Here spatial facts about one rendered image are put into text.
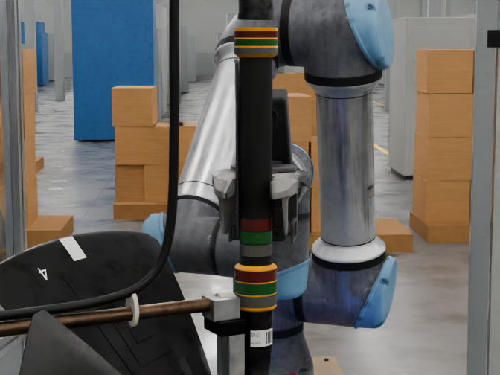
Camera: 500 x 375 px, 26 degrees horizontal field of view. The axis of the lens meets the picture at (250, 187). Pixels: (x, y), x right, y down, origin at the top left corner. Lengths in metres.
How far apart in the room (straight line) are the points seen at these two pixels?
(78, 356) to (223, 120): 0.68
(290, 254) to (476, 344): 1.68
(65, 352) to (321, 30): 0.82
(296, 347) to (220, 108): 0.47
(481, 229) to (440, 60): 6.25
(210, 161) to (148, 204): 8.77
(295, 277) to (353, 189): 0.32
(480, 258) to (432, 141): 6.23
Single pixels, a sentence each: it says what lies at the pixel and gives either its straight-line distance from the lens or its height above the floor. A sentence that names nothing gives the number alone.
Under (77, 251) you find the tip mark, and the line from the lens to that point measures 1.18.
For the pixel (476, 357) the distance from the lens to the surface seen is 2.99.
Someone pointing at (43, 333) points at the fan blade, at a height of 1.42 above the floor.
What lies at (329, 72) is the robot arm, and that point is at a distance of 1.57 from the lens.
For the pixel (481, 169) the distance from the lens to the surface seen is 2.89.
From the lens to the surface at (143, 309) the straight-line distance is 1.06.
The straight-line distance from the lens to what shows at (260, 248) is 1.09.
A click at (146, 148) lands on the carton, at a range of 10.25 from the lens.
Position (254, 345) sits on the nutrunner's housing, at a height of 1.33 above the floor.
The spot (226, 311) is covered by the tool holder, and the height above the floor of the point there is 1.37.
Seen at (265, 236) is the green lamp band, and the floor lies 1.44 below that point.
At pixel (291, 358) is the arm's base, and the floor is 1.13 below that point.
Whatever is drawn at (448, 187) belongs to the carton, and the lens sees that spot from 9.21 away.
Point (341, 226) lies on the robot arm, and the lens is 1.66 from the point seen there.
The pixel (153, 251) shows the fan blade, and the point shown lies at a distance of 1.22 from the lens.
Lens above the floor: 1.64
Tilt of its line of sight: 8 degrees down
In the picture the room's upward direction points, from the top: straight up
